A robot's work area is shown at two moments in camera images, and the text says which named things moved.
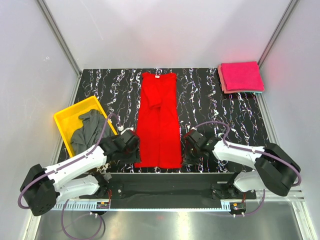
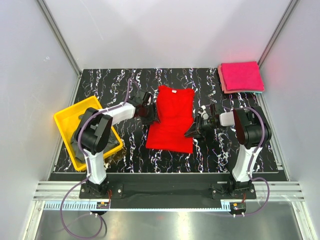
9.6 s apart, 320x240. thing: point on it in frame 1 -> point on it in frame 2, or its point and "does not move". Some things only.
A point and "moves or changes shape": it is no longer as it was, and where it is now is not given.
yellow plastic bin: x=68 y=121 does not move
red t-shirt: x=158 y=144 moves or changes shape
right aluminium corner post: x=274 y=37 does not move
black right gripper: x=187 y=159 -> x=196 y=130
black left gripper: x=135 y=157 -> x=153 y=117
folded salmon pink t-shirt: x=220 y=68 does not move
